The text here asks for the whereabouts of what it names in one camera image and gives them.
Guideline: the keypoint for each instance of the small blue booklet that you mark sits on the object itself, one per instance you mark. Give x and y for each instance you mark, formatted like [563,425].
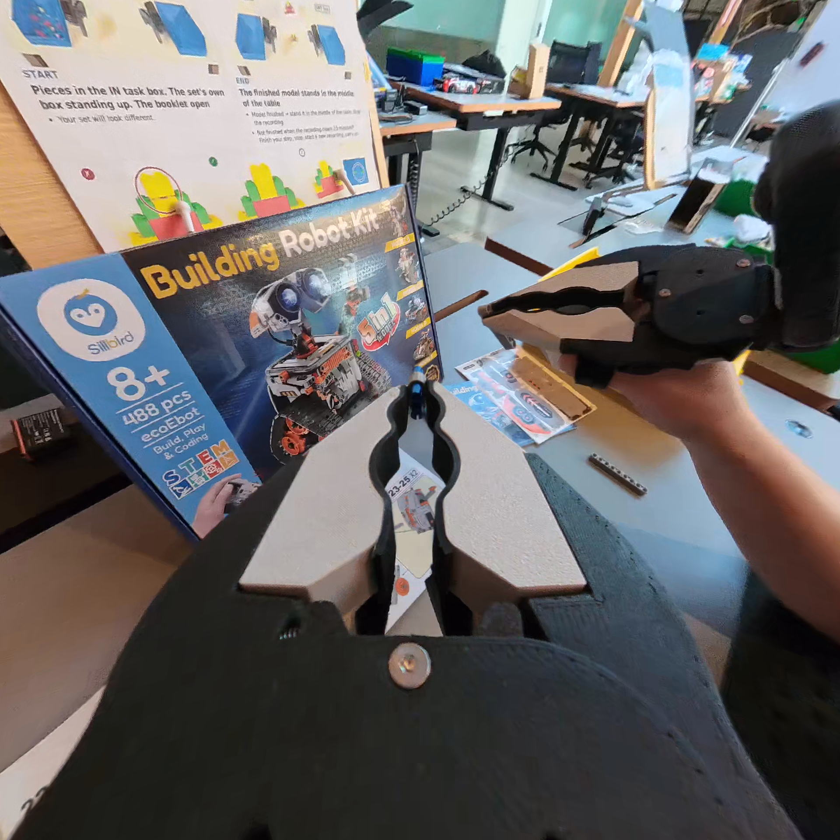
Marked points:
[485,407]

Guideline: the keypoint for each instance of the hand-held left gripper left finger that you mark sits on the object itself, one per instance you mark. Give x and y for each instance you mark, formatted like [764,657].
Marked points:
[315,512]

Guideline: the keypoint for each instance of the metal stand base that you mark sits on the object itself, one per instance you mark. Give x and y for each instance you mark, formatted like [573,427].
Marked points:
[597,220]

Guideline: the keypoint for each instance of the standing sign board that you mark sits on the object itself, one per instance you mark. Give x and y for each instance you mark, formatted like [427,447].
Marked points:
[669,98]

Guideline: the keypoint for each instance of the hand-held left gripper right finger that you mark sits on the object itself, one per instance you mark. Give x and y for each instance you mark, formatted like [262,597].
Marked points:
[505,518]

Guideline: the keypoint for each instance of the sticker sheet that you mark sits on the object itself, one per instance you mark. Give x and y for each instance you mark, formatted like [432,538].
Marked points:
[544,394]

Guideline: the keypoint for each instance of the cardboard box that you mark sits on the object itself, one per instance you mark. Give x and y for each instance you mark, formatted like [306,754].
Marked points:
[528,69]

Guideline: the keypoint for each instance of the instruction poster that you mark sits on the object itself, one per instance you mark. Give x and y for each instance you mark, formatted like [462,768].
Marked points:
[164,111]

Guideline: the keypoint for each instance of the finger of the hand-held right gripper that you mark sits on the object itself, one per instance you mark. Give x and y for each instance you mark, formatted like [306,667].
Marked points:
[590,282]
[571,331]

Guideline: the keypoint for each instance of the grey holed building beam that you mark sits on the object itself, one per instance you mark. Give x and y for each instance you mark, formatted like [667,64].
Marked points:
[617,474]

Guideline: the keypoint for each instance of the clear plastic part bags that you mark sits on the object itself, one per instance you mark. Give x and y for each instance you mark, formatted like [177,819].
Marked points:
[751,228]

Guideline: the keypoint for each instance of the robot kit box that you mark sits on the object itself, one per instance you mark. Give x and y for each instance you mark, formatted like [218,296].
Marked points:
[197,328]

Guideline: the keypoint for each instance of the toy car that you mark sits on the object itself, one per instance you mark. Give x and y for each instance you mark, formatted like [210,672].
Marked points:
[469,84]

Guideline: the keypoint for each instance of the round desk grommet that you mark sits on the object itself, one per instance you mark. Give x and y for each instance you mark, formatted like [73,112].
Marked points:
[799,429]

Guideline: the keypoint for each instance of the white whiteboard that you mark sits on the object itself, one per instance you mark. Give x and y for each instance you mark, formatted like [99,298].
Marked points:
[814,79]

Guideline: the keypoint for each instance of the person's right hand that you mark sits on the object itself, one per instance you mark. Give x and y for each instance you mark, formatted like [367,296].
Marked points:
[676,400]

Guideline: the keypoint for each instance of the black battery pack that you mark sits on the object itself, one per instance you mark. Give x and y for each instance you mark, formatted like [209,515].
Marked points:
[43,430]

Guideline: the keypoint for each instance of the wood-topped background desk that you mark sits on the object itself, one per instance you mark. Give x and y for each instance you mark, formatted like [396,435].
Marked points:
[485,103]
[590,98]

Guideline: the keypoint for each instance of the black wooden box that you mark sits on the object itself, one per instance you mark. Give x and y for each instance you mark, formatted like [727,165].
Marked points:
[695,197]

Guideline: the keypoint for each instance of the blue connector pin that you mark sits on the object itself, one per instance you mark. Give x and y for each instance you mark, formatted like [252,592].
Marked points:
[416,392]

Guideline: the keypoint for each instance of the grey desk with wooden edge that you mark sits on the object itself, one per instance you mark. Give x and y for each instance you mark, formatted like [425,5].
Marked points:
[525,229]

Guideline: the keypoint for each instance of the open instruction booklet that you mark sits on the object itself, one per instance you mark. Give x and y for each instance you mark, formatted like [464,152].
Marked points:
[410,512]

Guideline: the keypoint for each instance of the green plastic bin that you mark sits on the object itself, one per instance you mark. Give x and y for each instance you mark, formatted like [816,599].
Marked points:
[735,197]
[814,358]

